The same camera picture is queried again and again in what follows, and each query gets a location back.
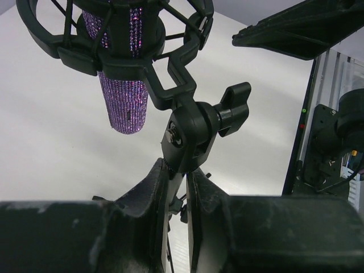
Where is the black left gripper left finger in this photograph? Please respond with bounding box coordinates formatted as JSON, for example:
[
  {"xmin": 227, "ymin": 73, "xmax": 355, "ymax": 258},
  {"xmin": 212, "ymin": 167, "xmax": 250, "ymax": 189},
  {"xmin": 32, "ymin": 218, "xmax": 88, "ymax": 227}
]
[{"xmin": 1, "ymin": 159, "xmax": 169, "ymax": 272}]

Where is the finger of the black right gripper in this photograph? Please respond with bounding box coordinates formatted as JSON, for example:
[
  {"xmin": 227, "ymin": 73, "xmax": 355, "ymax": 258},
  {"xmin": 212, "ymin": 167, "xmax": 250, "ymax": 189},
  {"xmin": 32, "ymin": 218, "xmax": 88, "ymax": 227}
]
[{"xmin": 232, "ymin": 0, "xmax": 363, "ymax": 60}]

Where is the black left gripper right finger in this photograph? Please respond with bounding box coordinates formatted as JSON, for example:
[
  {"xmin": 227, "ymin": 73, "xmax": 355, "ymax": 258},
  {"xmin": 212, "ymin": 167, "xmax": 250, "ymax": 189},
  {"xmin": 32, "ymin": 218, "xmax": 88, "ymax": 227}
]
[{"xmin": 187, "ymin": 170, "xmax": 363, "ymax": 272}]

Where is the purple glitter microphone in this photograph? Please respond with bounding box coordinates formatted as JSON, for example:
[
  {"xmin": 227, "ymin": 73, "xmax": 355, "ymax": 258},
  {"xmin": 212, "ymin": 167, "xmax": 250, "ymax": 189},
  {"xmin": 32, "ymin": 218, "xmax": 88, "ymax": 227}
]
[{"xmin": 82, "ymin": 1, "xmax": 156, "ymax": 135}]

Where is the black tripod shock-mount stand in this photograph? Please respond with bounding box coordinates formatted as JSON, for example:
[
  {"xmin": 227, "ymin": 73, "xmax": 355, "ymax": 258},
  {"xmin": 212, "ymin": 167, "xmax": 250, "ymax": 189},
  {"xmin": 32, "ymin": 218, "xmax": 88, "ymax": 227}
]
[{"xmin": 16, "ymin": 1, "xmax": 251, "ymax": 269}]

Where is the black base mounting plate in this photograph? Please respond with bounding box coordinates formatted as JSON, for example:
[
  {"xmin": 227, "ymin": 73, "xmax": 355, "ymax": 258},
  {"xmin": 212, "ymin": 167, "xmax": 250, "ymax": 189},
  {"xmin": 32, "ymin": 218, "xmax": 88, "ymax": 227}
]
[{"xmin": 281, "ymin": 58, "xmax": 319, "ymax": 197}]

